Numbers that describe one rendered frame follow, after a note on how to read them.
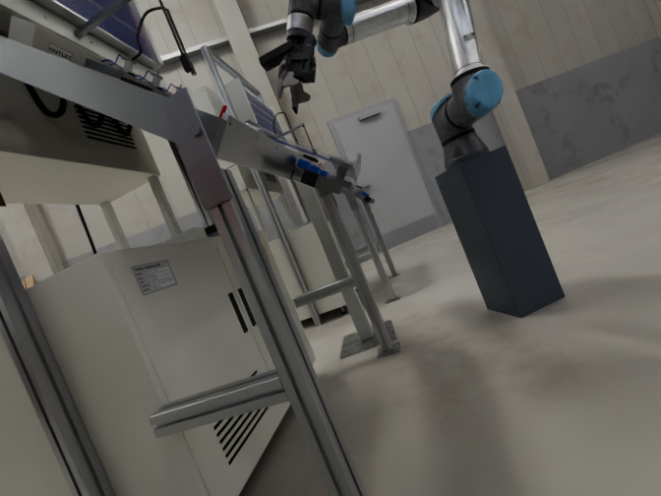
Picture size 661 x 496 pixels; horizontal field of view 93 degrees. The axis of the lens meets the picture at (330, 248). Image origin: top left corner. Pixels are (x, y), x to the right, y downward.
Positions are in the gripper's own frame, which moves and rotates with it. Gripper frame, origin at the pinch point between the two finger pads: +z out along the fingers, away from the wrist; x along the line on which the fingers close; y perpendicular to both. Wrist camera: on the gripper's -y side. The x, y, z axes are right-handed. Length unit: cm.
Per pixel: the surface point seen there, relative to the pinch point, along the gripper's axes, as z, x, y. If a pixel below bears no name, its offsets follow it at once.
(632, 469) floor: 61, -44, 76
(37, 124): 14, -21, -66
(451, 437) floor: 73, -30, 55
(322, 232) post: 40, 40, 6
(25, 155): 23, -28, -61
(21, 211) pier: 80, 218, -436
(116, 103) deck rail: 15, -49, -10
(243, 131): 16.4, -41.4, 8.9
